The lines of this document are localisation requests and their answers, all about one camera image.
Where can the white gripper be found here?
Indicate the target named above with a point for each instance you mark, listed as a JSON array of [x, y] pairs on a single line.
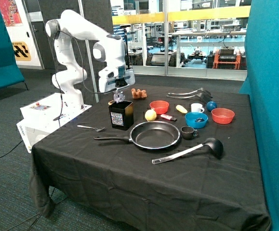
[[115, 78]]

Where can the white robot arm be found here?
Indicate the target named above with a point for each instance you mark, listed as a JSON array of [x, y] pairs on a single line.
[[108, 48]]

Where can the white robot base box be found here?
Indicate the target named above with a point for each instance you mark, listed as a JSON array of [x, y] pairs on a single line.
[[45, 116]]

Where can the black square bin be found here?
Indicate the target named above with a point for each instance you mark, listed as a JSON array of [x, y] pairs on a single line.
[[121, 115]]

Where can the yellow lemon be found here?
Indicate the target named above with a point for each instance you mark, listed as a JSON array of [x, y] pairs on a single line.
[[150, 115]]

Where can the silver fork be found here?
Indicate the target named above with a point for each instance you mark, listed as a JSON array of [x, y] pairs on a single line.
[[88, 127]]

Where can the red plastic bowl near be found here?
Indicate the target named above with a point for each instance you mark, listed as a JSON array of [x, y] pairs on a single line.
[[160, 107]]

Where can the red plastic bowl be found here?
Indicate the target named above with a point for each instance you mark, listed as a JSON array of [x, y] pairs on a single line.
[[160, 107], [222, 115]]

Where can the black frying pan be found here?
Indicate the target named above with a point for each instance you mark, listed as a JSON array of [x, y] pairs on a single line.
[[151, 135]]

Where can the red white marker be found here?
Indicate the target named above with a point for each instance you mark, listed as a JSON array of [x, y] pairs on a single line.
[[168, 117]]

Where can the yellow banana toy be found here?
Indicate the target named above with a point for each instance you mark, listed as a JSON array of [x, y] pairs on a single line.
[[181, 109]]

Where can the black tablecloth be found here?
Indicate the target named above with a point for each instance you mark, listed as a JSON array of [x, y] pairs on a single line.
[[194, 192]]

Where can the white cup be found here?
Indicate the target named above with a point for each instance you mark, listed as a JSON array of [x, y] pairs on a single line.
[[197, 107]]

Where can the dark brown small cup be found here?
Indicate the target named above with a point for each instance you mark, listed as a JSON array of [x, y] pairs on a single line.
[[188, 133]]

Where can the blue plastic bowl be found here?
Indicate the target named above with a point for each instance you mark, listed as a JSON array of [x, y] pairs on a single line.
[[192, 116]]

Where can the dark object in bowl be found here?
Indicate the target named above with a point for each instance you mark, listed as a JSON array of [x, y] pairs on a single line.
[[199, 120]]

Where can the black spatula lower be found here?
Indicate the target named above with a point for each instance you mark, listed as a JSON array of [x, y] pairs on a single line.
[[200, 96]]

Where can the blue ball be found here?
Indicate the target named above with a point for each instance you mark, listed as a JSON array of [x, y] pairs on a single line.
[[211, 105]]

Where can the yellow black sign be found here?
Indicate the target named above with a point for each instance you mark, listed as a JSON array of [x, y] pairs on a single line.
[[21, 51]]

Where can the red plastic bowl far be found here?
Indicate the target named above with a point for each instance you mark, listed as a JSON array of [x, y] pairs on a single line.
[[222, 115]]

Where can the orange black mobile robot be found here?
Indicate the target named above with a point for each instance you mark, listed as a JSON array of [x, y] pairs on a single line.
[[227, 58]]

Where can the teal partition right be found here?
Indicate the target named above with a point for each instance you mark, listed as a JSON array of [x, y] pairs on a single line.
[[262, 85]]

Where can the black ladle steel handle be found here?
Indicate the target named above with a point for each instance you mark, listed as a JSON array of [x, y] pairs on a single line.
[[214, 144]]

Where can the red poster on wall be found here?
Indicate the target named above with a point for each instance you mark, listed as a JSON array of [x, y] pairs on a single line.
[[10, 13]]

